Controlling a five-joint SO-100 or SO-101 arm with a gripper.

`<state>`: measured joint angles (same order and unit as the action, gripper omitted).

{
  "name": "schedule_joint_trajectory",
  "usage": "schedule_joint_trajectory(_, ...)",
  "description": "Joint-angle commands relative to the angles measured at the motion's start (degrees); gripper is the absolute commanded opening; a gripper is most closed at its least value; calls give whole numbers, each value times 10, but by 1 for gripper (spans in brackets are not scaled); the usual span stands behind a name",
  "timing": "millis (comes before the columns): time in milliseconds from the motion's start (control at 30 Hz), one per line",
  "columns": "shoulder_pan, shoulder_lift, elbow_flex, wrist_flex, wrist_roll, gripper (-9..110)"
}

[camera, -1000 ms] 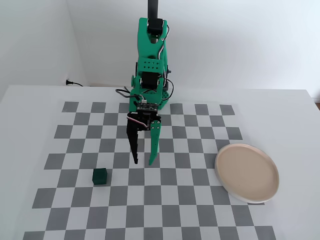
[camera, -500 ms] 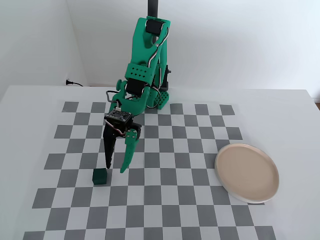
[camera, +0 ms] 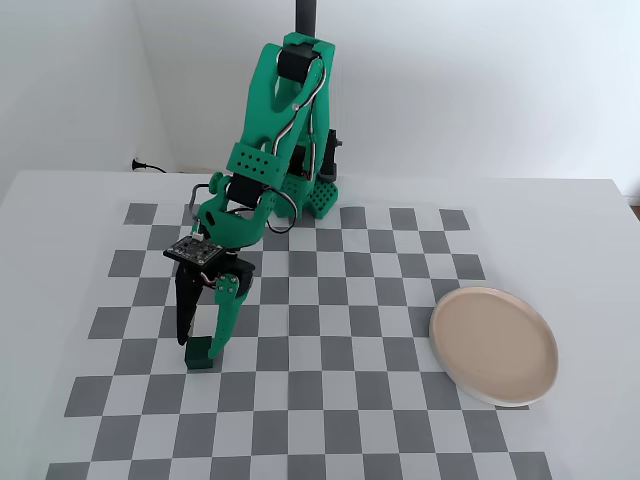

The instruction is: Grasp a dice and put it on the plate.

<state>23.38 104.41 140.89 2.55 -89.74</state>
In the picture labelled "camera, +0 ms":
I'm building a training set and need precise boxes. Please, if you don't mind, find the grey white checkerboard mat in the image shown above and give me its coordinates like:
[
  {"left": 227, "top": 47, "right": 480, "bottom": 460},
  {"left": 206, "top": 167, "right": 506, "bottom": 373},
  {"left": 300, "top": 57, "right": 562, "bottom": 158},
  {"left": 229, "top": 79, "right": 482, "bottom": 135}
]
[{"left": 46, "top": 201, "right": 555, "bottom": 480}]

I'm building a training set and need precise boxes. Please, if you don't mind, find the black vertical pole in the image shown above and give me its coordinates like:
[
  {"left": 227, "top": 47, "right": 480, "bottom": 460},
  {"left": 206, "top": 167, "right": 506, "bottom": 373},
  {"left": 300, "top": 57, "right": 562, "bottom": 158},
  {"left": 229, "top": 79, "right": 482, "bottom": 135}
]
[{"left": 294, "top": 0, "right": 320, "bottom": 39}]

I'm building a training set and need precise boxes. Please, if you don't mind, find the green gripper black motor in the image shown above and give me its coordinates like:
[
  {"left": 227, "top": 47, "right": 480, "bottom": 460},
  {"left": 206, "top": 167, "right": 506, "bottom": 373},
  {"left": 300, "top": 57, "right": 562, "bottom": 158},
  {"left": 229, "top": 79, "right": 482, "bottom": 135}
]
[{"left": 173, "top": 191, "right": 279, "bottom": 362}]

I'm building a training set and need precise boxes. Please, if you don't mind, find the black wall plug cable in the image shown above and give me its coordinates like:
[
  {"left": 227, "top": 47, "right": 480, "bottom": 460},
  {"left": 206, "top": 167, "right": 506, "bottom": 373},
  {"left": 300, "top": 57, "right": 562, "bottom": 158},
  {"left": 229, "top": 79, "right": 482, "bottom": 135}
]
[{"left": 130, "top": 157, "right": 169, "bottom": 176}]

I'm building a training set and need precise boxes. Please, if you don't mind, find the dark green dice cube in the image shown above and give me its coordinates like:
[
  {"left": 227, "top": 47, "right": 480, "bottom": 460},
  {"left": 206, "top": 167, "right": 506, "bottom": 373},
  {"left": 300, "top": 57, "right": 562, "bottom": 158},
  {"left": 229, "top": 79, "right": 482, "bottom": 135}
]
[{"left": 184, "top": 336, "right": 215, "bottom": 373}]

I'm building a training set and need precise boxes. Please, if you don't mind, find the black wrist camera board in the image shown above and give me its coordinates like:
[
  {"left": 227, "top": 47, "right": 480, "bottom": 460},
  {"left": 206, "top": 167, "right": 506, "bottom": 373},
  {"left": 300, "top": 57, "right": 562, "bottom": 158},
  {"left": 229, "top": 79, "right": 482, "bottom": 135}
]
[{"left": 163, "top": 233, "right": 225, "bottom": 267}]

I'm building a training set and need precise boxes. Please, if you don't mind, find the beige round plate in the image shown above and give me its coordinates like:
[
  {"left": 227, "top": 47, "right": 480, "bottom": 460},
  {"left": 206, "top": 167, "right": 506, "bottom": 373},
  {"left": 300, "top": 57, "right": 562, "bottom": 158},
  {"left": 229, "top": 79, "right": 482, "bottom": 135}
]
[{"left": 428, "top": 285, "right": 560, "bottom": 409}]

